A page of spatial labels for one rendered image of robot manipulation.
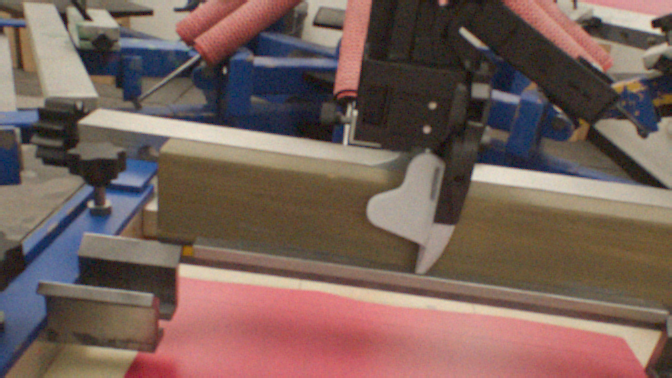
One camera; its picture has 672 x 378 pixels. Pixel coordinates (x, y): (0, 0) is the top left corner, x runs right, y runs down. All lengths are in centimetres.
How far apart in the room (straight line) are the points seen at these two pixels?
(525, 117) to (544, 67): 65
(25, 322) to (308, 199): 20
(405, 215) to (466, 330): 17
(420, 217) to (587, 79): 13
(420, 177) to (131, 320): 22
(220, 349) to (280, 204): 13
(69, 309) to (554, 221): 34
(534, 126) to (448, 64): 67
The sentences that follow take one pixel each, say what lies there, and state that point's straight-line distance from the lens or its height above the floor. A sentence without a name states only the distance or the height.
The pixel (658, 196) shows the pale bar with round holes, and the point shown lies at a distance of 71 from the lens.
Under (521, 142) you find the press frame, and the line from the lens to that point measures 104.
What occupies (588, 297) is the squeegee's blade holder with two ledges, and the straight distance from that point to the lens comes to 46.
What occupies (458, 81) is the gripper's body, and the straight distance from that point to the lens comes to 35.
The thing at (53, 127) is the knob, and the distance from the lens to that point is 64.
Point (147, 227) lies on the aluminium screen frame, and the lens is 58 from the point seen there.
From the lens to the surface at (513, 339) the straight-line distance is 53.
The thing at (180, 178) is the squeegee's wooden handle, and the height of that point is 109.
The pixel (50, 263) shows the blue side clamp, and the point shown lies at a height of 100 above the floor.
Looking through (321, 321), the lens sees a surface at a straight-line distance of 49.
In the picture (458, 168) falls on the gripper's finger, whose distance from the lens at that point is 35.
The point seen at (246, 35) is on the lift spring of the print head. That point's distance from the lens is 96.
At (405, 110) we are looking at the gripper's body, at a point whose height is 116.
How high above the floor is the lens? 126
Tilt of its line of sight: 25 degrees down
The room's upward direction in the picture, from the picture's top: 9 degrees clockwise
